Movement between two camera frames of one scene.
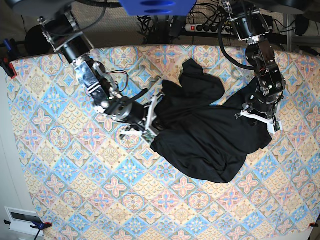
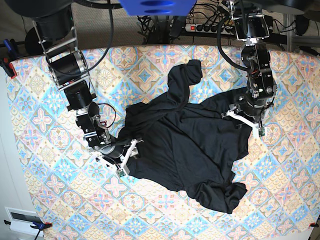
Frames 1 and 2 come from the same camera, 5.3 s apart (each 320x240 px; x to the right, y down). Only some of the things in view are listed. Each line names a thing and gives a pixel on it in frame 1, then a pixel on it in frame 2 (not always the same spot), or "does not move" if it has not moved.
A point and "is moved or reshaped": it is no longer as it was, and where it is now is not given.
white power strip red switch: (209, 28) does not move
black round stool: (36, 43) does not move
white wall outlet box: (20, 220) does not move
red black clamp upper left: (10, 54) does not move
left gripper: (127, 108) to (116, 151)
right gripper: (271, 109) to (254, 107)
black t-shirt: (210, 139) is moved or reshaped
